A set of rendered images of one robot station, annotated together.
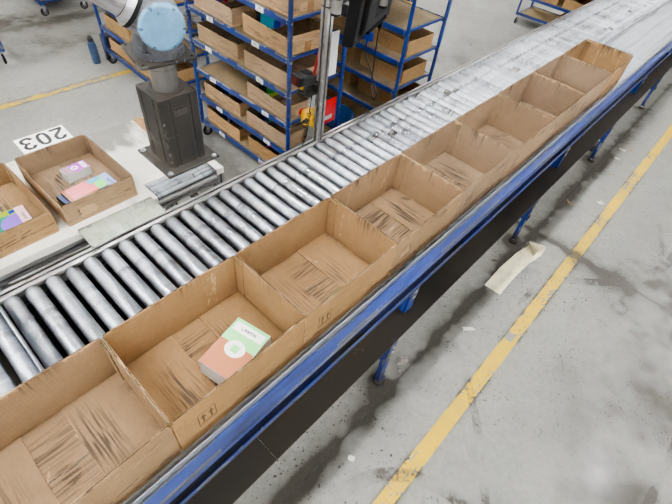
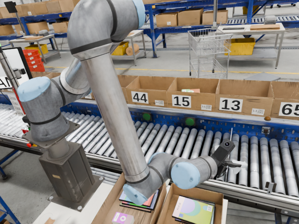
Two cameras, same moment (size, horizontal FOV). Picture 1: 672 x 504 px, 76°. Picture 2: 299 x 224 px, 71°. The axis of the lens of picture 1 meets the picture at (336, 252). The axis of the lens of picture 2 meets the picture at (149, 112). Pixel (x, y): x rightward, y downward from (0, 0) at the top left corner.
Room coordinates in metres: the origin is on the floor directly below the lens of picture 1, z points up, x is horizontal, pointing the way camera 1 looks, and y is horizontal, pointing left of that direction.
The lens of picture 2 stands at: (1.26, 1.81, 1.82)
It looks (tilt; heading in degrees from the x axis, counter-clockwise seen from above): 31 degrees down; 259
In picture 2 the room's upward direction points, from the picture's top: 8 degrees counter-clockwise
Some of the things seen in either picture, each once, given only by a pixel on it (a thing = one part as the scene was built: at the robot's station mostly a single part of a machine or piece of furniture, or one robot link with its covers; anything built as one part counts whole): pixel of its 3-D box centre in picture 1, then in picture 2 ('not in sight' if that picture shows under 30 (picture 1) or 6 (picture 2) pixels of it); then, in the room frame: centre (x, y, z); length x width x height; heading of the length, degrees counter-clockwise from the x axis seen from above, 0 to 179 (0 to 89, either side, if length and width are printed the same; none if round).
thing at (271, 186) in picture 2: not in sight; (269, 189); (0.54, 1.20, 0.78); 0.05 x 0.01 x 0.11; 143
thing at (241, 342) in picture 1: (236, 354); (190, 95); (0.56, 0.22, 0.92); 0.16 x 0.11 x 0.07; 156
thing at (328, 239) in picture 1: (317, 267); (152, 90); (0.87, 0.05, 0.97); 0.39 x 0.29 x 0.17; 143
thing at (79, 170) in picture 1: (76, 172); (123, 221); (1.35, 1.12, 0.78); 0.10 x 0.06 x 0.05; 146
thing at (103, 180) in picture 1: (93, 191); (138, 193); (1.24, 0.99, 0.79); 0.19 x 0.14 x 0.02; 147
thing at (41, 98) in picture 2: not in sight; (40, 98); (1.59, 0.78, 1.41); 0.17 x 0.15 x 0.18; 33
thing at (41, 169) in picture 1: (77, 177); (131, 209); (1.29, 1.08, 0.80); 0.38 x 0.28 x 0.10; 54
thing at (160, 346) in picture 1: (211, 343); (193, 93); (0.56, 0.28, 0.97); 0.39 x 0.29 x 0.17; 143
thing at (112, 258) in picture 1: (143, 292); (179, 148); (0.85, 0.64, 0.72); 0.52 x 0.05 x 0.05; 53
